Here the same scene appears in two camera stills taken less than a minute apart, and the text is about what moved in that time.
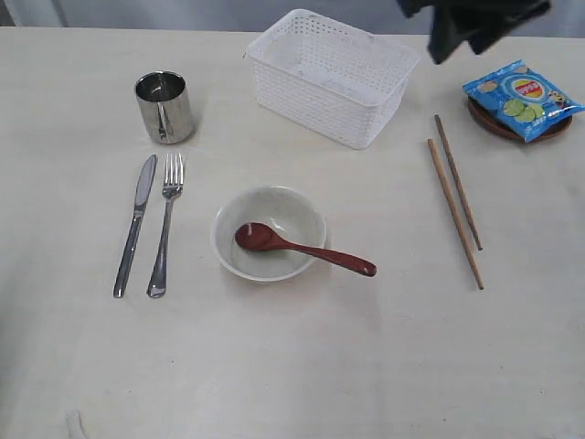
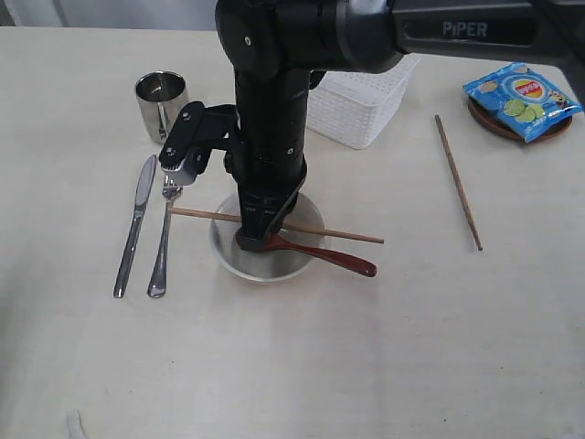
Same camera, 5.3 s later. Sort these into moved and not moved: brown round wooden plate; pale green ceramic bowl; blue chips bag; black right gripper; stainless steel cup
Moved: black right gripper
Not moved: pale green ceramic bowl; blue chips bag; stainless steel cup; brown round wooden plate
